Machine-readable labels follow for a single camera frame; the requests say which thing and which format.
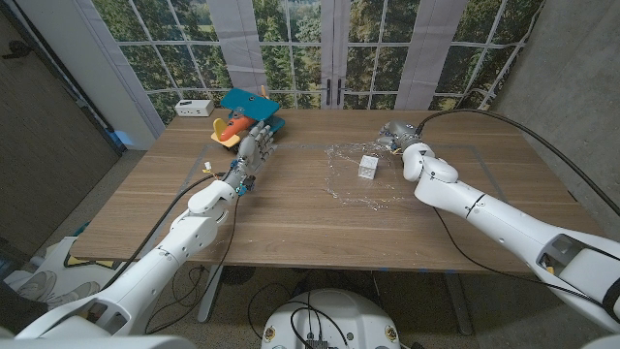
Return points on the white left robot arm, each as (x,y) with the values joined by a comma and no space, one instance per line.
(189,237)

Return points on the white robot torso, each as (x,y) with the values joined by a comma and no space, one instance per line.
(334,320)

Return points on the white table leg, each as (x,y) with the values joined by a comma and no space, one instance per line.
(210,295)

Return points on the white power box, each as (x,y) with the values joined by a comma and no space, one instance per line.
(194,107)

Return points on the printed window forest backdrop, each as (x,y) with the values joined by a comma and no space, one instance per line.
(290,48)

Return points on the grey table leg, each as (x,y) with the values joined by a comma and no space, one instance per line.
(459,305)

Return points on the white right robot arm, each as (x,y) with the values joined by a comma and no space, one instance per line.
(484,213)

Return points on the teal and orange toy plane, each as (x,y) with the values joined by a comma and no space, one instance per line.
(249,104)

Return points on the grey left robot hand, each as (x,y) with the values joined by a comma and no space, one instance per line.
(252,156)

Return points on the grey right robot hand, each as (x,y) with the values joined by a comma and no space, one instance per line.
(399,133)

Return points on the small white cube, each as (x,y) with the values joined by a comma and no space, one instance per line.
(368,167)

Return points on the black ribbed round object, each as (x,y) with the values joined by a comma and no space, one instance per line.
(237,275)

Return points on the grey sneaker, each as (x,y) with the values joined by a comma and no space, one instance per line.
(38,286)
(72,292)

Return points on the clear plastic wrap sheet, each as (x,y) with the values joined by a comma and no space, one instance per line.
(349,184)

